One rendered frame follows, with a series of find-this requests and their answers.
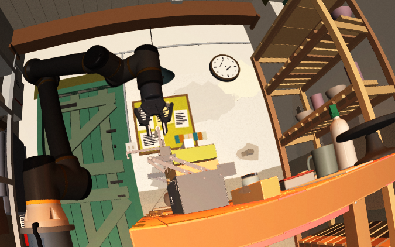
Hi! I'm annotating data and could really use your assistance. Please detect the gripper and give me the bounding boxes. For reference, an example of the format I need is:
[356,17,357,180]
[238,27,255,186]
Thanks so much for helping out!
[133,79,174,137]

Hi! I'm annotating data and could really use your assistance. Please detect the beige hinged link arms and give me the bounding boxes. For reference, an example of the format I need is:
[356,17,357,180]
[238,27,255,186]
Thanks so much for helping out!
[147,153,208,176]

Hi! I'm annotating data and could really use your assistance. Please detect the pale wooden rib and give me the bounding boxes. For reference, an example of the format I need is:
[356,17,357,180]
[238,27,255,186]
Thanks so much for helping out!
[153,126,166,149]

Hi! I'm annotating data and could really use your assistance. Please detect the grey rest bar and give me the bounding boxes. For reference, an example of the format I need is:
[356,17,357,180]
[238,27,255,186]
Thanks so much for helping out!
[128,146,173,156]

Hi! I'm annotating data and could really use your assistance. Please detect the yellow tool box tray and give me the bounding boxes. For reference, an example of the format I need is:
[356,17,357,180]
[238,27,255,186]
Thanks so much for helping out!
[171,143,218,165]

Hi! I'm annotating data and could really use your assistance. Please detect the grey flat tool box panel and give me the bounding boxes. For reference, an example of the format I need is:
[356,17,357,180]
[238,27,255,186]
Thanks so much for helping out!
[217,161,238,178]

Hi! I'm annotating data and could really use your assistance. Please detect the grey tool box body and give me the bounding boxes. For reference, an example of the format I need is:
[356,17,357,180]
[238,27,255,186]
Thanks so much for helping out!
[166,169,231,215]

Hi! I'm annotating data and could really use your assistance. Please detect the yellow cardboard box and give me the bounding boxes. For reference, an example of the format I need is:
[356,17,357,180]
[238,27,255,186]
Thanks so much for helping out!
[230,176,282,206]

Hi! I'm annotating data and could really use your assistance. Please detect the yellow notice board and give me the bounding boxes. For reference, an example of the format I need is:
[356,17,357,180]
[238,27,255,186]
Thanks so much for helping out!
[131,94,198,152]

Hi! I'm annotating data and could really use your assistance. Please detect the green lamp shade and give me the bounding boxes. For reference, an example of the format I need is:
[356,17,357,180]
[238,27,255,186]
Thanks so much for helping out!
[160,66,176,83]

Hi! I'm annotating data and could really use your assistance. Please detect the coloured sample tile strip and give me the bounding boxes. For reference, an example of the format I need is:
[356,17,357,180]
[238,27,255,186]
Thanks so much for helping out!
[173,131,208,144]

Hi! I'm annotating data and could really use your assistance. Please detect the green wooden door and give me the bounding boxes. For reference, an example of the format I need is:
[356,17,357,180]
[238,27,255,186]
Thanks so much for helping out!
[36,80,146,247]

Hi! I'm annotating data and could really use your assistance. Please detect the brown wooden ceiling beam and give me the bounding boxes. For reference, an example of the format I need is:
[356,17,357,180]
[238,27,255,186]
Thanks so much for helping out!
[9,1,262,55]

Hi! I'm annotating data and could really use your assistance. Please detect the grey tin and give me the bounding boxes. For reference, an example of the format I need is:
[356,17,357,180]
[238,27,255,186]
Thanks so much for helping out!
[241,171,260,187]

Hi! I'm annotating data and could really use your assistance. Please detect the beige bowl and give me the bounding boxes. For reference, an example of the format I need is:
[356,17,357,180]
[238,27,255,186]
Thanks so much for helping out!
[294,109,315,122]
[324,84,348,100]

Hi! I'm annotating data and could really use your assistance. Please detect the red and white book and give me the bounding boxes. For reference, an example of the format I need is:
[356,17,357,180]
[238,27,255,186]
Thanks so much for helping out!
[279,170,317,191]

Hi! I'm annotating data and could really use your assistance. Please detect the pink cup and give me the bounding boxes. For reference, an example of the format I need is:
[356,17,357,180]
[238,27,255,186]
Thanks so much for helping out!
[310,92,326,111]

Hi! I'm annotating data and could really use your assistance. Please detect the grey mug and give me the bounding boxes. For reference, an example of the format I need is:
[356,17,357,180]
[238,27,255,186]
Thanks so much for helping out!
[306,143,339,179]

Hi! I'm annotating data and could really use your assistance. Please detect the white bottle green cap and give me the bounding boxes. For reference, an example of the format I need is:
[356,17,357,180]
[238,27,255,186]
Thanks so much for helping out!
[328,103,359,171]

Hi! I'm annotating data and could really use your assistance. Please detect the wooden slatted shelf unit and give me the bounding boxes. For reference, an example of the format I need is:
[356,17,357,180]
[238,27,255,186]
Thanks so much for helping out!
[250,0,395,247]

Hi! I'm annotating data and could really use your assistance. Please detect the pink vase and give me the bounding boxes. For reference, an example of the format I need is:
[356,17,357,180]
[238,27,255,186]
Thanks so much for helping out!
[354,61,365,82]
[332,5,353,21]

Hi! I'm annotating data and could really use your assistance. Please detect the dark banding wheel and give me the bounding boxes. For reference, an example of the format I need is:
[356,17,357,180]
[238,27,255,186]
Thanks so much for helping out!
[335,111,395,166]

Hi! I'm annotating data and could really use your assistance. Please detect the white end bracket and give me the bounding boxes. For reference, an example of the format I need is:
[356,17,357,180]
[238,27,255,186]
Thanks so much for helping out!
[125,142,140,156]

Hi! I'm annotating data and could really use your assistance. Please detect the grey wall conduit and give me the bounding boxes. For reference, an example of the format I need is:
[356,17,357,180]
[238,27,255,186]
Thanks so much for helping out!
[116,41,252,57]

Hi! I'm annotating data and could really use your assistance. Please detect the round wall clock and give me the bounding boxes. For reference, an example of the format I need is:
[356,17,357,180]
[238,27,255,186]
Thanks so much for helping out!
[208,53,241,83]

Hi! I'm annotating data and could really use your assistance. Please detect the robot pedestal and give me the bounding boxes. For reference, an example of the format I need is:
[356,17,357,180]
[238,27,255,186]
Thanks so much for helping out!
[19,204,77,247]

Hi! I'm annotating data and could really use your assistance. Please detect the black cable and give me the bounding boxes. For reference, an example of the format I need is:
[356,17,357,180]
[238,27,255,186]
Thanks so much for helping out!
[30,221,44,247]

